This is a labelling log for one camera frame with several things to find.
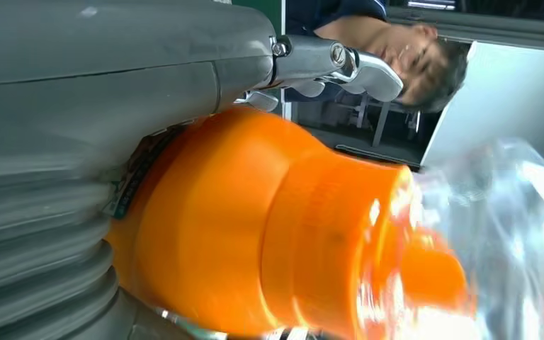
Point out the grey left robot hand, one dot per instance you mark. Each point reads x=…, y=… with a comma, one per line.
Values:
x=112, y=56

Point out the person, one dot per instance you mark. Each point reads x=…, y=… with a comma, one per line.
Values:
x=422, y=65

